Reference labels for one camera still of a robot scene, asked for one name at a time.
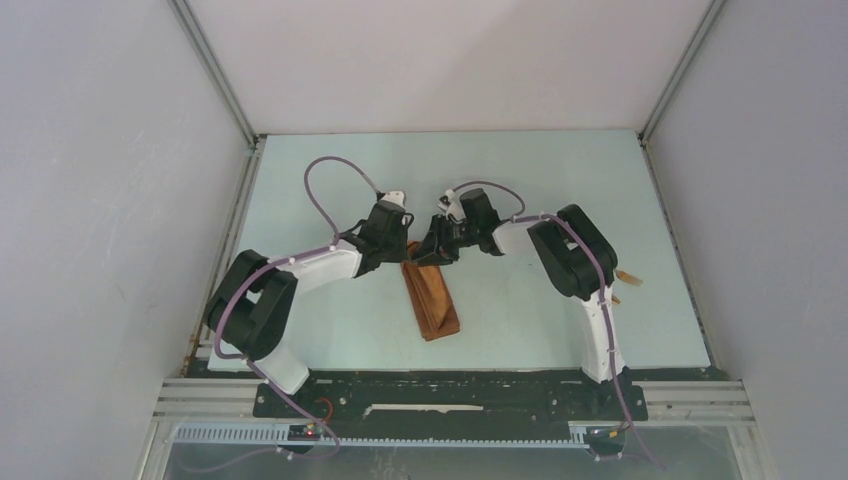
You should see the aluminium frame rail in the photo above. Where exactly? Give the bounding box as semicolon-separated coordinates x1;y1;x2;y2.
136;369;775;479

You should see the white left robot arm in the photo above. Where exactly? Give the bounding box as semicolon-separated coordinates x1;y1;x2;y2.
202;191;414;417

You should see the gold fork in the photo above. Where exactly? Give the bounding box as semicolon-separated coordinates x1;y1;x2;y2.
614;269;644;287

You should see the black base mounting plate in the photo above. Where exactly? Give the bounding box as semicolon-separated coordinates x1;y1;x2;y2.
253;369;648;442

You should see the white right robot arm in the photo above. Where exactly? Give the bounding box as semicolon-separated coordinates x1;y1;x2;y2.
411;188;625;418

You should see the orange cloth napkin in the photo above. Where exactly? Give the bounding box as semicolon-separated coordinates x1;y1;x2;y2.
401;260;461;342

